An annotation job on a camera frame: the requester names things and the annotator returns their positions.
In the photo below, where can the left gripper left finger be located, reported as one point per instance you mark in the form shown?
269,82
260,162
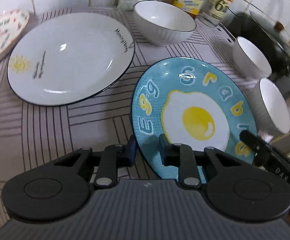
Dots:
110,160

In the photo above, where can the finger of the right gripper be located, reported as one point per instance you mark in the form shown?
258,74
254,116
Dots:
254,142

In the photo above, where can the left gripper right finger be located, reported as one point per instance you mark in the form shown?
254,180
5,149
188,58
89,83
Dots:
182,157

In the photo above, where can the blue egg plate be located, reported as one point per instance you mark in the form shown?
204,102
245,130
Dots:
193,103

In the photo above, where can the white plate with sun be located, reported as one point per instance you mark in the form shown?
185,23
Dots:
70,58

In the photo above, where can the white carrot bunny plate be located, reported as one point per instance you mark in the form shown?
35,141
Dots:
12,25

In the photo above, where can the small white ribbed bowl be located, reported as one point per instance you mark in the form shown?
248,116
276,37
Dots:
249,60

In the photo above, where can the black wok with lid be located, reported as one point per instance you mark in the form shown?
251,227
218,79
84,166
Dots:
270,38

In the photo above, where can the striped table mat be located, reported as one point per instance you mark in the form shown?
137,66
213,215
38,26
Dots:
34,135

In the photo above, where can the large white ribbed bowl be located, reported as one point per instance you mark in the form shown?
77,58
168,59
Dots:
163,24

